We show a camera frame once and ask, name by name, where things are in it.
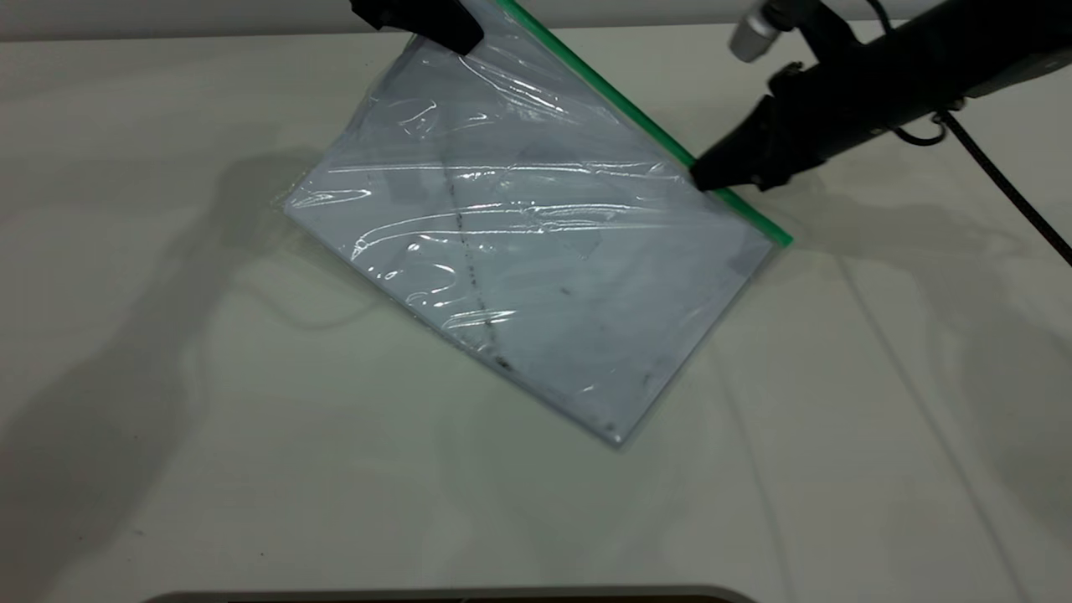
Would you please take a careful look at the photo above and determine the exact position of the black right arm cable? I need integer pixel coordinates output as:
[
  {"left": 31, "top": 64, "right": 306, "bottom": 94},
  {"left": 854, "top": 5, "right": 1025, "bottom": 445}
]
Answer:
[{"left": 890, "top": 107, "right": 1072, "bottom": 269}]

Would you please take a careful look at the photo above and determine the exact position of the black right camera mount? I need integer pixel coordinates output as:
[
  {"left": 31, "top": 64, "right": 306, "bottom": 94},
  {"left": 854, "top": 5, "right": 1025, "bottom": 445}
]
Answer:
[{"left": 770, "top": 0, "right": 859, "bottom": 72}]

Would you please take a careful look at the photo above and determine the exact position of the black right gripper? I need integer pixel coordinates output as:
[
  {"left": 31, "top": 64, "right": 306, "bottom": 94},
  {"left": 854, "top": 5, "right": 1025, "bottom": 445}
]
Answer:
[{"left": 690, "top": 60, "right": 847, "bottom": 193}]

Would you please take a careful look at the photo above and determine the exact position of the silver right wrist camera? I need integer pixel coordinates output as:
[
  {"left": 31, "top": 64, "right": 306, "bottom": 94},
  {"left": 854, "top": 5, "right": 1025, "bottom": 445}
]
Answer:
[{"left": 729, "top": 4, "right": 781, "bottom": 64}]

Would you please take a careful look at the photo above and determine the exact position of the transparent plastic bag green zipper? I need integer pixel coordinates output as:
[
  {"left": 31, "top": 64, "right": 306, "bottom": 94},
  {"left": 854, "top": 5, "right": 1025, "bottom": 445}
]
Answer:
[{"left": 272, "top": 0, "right": 795, "bottom": 449}]

